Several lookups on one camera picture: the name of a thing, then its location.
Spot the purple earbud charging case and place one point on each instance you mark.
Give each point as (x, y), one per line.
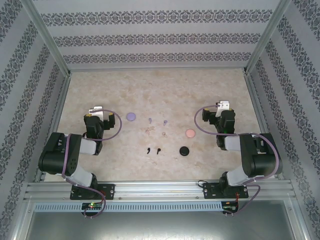
(131, 116)

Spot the pink earbud charging case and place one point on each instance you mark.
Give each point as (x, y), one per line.
(190, 133)

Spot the black earbud charging case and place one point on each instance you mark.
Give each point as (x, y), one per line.
(184, 151)

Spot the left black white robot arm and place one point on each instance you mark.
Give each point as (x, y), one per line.
(55, 155)

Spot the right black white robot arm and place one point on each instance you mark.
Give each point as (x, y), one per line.
(262, 160)

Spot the left green circuit board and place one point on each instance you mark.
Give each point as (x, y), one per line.
(91, 206)

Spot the green circuit board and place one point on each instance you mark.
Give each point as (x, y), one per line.
(91, 206)
(228, 208)

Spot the right green circuit board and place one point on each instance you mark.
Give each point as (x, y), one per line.
(228, 208)

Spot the grey metal sheet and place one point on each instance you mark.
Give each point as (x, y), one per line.
(160, 227)

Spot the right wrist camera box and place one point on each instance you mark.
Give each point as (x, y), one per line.
(223, 105)

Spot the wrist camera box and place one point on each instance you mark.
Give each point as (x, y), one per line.
(98, 112)
(223, 105)

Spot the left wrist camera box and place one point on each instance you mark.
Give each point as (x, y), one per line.
(98, 112)

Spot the aluminium side rail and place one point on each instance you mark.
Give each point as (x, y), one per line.
(255, 100)
(60, 100)

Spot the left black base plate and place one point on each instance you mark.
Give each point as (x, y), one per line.
(108, 191)

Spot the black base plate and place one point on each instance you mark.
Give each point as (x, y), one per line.
(108, 191)
(210, 191)

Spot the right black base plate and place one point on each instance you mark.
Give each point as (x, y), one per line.
(210, 191)

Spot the aluminium frame post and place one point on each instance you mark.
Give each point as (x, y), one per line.
(267, 37)
(46, 37)

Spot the aluminium mounting rail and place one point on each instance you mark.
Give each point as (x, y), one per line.
(155, 190)

